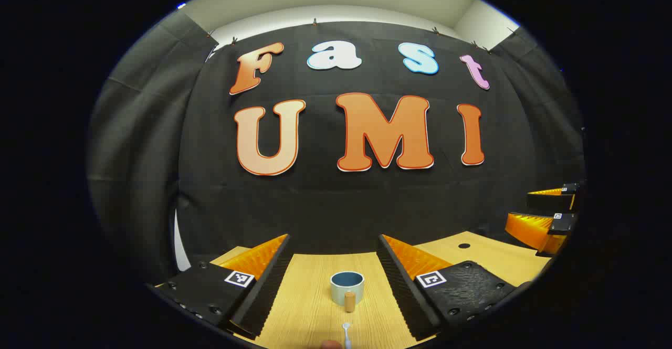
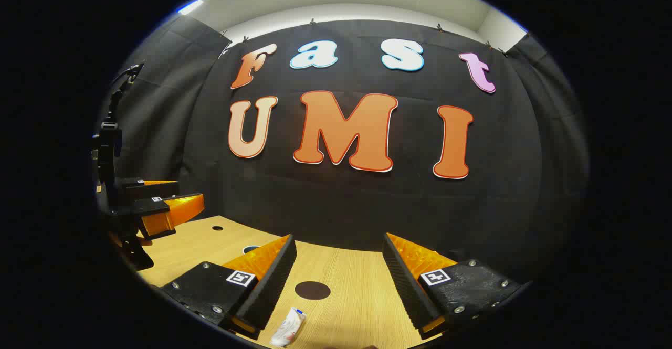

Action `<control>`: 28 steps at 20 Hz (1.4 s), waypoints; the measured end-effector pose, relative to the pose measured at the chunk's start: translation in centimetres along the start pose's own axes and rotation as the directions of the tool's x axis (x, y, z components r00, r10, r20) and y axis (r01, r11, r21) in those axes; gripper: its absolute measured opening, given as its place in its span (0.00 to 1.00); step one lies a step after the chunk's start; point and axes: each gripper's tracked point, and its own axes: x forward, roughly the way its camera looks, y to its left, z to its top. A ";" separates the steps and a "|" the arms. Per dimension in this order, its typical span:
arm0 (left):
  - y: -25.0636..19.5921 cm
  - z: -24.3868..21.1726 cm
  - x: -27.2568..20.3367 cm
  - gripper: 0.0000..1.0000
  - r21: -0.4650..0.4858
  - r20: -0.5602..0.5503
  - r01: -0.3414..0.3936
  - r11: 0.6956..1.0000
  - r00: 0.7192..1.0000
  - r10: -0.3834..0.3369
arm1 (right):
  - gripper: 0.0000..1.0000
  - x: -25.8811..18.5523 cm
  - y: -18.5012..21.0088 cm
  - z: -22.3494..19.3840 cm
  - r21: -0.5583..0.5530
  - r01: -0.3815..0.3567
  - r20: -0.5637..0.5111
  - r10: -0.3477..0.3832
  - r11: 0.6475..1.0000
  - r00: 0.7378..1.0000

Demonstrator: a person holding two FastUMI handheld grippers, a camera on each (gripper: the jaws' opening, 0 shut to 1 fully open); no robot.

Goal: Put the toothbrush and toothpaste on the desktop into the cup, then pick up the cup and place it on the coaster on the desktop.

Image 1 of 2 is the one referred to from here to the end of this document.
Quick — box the black backdrop cloth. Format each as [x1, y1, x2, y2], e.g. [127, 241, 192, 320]
[176, 21, 586, 258]

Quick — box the plain dark grey cloth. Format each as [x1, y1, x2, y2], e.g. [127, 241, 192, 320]
[87, 10, 218, 287]

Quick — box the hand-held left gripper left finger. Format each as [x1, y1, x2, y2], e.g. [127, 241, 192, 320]
[155, 234, 291, 339]

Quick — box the light blue cup wooden handle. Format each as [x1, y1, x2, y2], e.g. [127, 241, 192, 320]
[330, 271, 365, 313]

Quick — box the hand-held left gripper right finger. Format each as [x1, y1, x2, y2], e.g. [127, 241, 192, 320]
[377, 235, 531, 342]

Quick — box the wooden desktop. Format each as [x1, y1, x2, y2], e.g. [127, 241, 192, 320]
[155, 231, 552, 349]

